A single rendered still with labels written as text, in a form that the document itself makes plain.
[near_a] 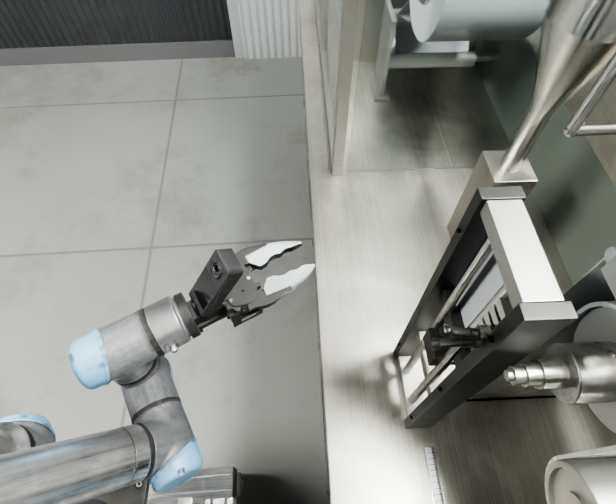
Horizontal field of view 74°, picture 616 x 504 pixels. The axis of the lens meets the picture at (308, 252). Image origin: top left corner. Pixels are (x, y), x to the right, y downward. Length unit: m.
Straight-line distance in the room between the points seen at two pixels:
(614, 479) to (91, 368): 0.66
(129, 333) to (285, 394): 1.28
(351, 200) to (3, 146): 2.50
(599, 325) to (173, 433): 0.57
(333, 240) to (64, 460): 0.74
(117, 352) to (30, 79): 3.21
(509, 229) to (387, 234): 0.66
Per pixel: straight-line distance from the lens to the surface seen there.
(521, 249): 0.47
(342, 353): 0.94
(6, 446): 0.84
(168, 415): 0.68
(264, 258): 0.64
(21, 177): 2.96
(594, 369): 0.53
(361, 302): 0.99
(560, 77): 0.79
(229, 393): 1.87
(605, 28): 0.73
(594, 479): 0.66
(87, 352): 0.64
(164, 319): 0.61
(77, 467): 0.60
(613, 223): 1.08
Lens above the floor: 1.78
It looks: 57 degrees down
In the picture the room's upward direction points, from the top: straight up
